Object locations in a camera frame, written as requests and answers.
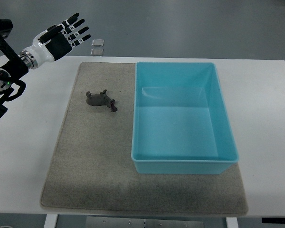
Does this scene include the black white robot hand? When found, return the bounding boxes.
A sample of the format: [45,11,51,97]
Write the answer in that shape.
[20,13,91,69]

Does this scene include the brown toy hippo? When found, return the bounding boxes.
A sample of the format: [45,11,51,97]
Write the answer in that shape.
[86,89,117,112]

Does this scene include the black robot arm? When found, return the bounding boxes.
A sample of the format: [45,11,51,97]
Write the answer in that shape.
[0,19,29,118]

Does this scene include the blue plastic box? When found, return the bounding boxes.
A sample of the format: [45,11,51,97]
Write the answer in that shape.
[131,62,238,174]

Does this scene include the lower clear floor plate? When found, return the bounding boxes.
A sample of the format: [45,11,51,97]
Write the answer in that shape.
[91,48,104,56]

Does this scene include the clear floor plate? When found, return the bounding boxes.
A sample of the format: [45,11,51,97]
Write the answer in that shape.
[91,48,104,56]
[92,39,104,47]

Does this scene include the upper clear floor plate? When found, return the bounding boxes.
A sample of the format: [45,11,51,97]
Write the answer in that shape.
[92,39,104,47]

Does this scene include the grey felt mat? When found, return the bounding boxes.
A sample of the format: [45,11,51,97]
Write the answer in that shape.
[40,62,248,217]

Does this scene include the left white table leg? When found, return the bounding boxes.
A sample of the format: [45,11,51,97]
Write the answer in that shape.
[43,214,58,228]

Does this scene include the white table leg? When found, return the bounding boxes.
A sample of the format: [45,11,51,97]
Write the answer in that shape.
[226,217,239,228]
[43,214,58,228]

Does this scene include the grey metal table crossbar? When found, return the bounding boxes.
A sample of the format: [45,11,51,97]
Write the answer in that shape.
[85,216,205,228]

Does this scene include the right white table leg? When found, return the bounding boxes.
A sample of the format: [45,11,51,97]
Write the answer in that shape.
[226,217,239,228]

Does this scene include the black table control panel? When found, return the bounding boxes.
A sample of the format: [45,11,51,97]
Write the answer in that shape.
[262,218,285,224]

